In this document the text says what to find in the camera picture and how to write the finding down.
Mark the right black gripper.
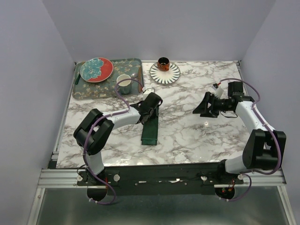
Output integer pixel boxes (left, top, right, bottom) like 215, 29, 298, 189
193, 91, 233, 119

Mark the dark green cloth napkin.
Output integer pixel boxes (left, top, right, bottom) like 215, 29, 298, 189
141, 116, 158, 145

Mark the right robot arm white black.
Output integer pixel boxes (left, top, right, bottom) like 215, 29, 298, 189
193, 78, 286, 184

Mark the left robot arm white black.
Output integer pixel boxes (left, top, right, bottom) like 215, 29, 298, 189
73, 92, 163, 185

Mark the white striped saucer plate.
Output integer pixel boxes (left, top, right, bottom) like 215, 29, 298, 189
149, 62, 181, 85

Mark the silver spoon on tray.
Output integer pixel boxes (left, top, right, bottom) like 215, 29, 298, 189
130, 73, 138, 78

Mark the brown glazed cup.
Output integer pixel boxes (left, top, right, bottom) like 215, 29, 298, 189
157, 57, 170, 71

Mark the red and teal plate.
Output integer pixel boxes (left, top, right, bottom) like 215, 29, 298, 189
80, 58, 114, 83

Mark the floral teal serving tray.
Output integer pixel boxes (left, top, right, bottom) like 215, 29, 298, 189
72, 58, 144, 100

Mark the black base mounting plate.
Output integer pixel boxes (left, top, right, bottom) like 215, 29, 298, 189
76, 164, 244, 196

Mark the cream mug with teal handle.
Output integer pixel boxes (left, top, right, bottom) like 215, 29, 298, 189
116, 74, 132, 95

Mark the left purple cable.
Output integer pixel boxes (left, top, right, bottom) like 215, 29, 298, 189
82, 78, 141, 205

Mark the green handled utensil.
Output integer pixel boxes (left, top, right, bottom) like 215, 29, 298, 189
75, 73, 81, 85

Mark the aluminium frame rail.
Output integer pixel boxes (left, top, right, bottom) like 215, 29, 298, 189
26, 166, 296, 225

